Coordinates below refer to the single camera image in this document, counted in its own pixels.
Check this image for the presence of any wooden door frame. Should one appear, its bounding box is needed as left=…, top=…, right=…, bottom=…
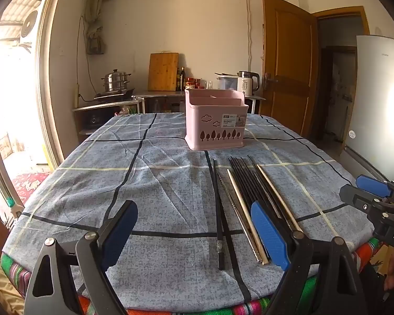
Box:
left=312, top=6, right=371, bottom=138

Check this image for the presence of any green white plastic item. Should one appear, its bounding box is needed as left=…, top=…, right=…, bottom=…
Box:
left=5, top=197, right=24, bottom=219

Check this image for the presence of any metal kitchen shelf unit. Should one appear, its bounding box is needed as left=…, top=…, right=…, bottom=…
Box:
left=135, top=89, right=266, bottom=115

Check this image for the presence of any hanging grey cloth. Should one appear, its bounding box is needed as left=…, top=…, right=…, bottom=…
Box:
left=86, top=23, right=106, bottom=56

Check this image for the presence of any bundle of plain black chopsticks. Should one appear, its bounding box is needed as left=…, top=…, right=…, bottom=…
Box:
left=228, top=155, right=297, bottom=233

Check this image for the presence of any red patterned rug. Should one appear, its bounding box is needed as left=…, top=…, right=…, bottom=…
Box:
left=12, top=172, right=50, bottom=204

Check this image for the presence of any blue-grey checked tablecloth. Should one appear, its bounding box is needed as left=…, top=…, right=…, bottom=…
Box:
left=2, top=112, right=375, bottom=312

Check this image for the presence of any outdoor fan unit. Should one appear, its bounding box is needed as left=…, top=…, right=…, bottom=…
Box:
left=18, top=9, right=40, bottom=40

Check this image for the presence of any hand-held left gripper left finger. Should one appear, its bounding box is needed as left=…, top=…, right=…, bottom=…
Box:
left=24, top=200, right=139, bottom=315

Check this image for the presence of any pale wooden chopstick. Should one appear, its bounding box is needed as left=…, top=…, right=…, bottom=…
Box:
left=257, top=165, right=304, bottom=233
left=226, top=169, right=270, bottom=266

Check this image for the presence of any silver fridge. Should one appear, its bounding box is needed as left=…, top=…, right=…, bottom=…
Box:
left=339, top=34, right=394, bottom=184

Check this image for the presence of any clear plastic storage container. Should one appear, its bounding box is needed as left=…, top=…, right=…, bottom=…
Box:
left=216, top=73, right=239, bottom=91

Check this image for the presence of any white wall cable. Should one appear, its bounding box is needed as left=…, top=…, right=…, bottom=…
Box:
left=246, top=0, right=252, bottom=73

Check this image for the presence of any steel steamer pot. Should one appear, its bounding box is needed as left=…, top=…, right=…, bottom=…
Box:
left=101, top=69, right=132, bottom=93

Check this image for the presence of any black gas stove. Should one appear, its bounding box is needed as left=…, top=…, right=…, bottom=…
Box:
left=94, top=88, right=135, bottom=102

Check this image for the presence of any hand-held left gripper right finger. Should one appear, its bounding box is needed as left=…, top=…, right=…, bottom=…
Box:
left=250, top=201, right=368, bottom=315

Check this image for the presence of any wooden cutting board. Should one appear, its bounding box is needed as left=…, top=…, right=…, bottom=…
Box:
left=148, top=52, right=179, bottom=92

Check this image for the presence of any black chopstick with silver band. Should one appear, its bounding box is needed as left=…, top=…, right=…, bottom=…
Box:
left=213, top=159, right=225, bottom=270

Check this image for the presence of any wooden door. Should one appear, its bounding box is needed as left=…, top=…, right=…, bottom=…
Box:
left=261, top=0, right=319, bottom=138

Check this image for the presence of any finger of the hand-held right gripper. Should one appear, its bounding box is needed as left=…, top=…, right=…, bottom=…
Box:
left=339, top=185, right=389, bottom=219
left=356, top=175, right=393, bottom=199

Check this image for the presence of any low metal shelf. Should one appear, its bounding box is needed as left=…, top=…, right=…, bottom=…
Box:
left=72, top=100, right=143, bottom=135

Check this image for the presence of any person's right hand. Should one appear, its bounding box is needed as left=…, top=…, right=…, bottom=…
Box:
left=384, top=251, right=394, bottom=291

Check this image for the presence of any pink plastic utensil basket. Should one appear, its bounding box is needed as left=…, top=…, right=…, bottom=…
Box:
left=184, top=88, right=249, bottom=151

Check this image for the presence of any white electric kettle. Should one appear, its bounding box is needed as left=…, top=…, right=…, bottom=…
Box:
left=237, top=71, right=260, bottom=96

